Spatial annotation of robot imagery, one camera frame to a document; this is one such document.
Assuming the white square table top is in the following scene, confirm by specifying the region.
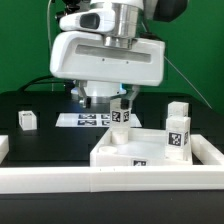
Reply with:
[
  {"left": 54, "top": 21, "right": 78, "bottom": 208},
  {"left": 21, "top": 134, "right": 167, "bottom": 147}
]
[{"left": 90, "top": 128, "right": 193, "bottom": 167}]

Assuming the white U-shaped fence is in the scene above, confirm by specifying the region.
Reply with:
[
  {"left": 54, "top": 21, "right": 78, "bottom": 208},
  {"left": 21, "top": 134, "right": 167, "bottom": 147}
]
[{"left": 0, "top": 135, "right": 224, "bottom": 194}]

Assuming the thin grey cable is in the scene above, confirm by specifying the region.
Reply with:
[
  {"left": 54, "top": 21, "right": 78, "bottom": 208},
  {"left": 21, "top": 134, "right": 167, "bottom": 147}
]
[{"left": 164, "top": 56, "right": 213, "bottom": 110}]

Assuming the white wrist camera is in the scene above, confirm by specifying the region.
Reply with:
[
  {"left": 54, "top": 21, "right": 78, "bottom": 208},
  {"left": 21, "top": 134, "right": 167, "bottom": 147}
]
[{"left": 59, "top": 9, "right": 115, "bottom": 33}]

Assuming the white marker base plate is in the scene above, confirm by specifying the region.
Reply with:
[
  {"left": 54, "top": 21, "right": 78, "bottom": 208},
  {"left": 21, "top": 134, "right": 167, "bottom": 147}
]
[{"left": 56, "top": 113, "right": 141, "bottom": 127}]

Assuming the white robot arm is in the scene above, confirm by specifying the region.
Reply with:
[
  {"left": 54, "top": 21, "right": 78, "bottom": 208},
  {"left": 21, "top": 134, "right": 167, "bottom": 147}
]
[{"left": 50, "top": 0, "right": 189, "bottom": 107}]

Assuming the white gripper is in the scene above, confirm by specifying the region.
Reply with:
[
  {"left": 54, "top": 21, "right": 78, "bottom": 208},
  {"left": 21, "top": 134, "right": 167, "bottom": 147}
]
[{"left": 50, "top": 31, "right": 165, "bottom": 109}]

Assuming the black cable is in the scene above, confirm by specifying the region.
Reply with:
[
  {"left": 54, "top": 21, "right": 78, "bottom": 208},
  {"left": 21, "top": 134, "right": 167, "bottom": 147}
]
[{"left": 18, "top": 74, "right": 68, "bottom": 93}]

